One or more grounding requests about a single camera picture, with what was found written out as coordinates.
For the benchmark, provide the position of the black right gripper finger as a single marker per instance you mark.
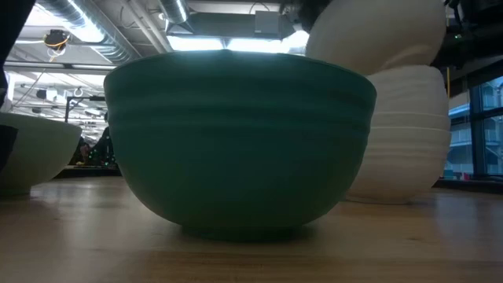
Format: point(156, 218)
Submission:
point(308, 9)

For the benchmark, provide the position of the white ceramic bowl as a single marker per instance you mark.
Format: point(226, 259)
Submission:
point(373, 35)
point(416, 121)
point(412, 92)
point(43, 153)
point(397, 169)

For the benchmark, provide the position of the large green ceramic bowl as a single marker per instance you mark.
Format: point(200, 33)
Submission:
point(239, 157)

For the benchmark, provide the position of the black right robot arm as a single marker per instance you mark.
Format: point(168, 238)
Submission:
point(479, 27)

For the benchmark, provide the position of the grey ceiling box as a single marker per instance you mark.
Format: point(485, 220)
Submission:
point(267, 21)

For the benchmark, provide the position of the bright ceiling light panel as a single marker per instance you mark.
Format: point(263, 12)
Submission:
point(220, 44)

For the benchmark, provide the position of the black window ledge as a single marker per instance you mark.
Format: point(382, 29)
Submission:
point(471, 185)

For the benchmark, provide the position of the person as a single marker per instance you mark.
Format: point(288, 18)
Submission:
point(80, 154)
point(104, 149)

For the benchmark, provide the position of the round silver air duct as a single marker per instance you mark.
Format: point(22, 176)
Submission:
point(175, 9)

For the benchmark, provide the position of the dark window frame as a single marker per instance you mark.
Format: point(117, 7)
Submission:
point(477, 129)

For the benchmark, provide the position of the large spiral silver duct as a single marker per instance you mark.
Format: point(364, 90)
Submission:
point(90, 31)

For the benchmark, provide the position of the black metal stand frame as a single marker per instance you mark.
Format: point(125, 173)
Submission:
point(74, 103)

